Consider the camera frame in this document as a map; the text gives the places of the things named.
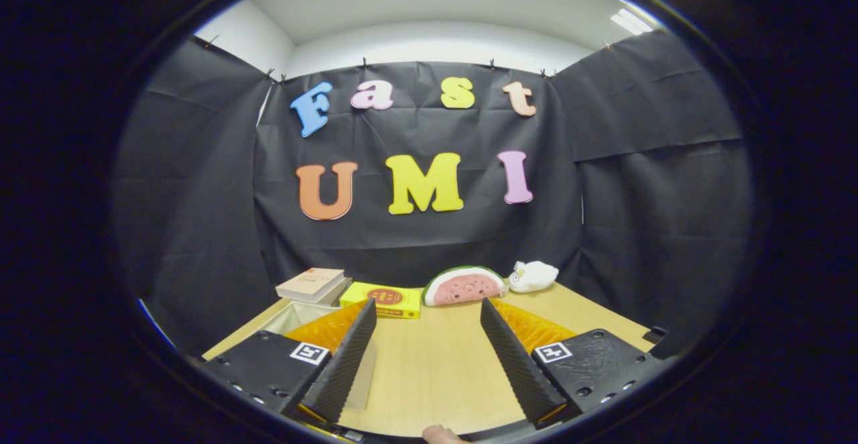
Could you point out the yellow book with red circle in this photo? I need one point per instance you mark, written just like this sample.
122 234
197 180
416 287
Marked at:
382 300

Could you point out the beige book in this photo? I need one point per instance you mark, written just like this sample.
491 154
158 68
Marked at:
310 282

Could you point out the cream fabric storage box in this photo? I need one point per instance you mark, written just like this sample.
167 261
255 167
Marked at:
295 316

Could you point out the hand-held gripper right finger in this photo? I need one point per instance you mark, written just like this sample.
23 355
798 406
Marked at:
516 363

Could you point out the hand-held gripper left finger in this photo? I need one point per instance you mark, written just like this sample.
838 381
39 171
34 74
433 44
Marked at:
348 357

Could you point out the grey book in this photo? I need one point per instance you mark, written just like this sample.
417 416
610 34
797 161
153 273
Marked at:
340 291

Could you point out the white plush toy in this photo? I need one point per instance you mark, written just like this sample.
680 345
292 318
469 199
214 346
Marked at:
535 276

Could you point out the watermelon slice plush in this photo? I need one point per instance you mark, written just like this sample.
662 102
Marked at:
462 288

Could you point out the small ceiling light panel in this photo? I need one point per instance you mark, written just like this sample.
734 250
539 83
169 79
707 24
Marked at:
631 21

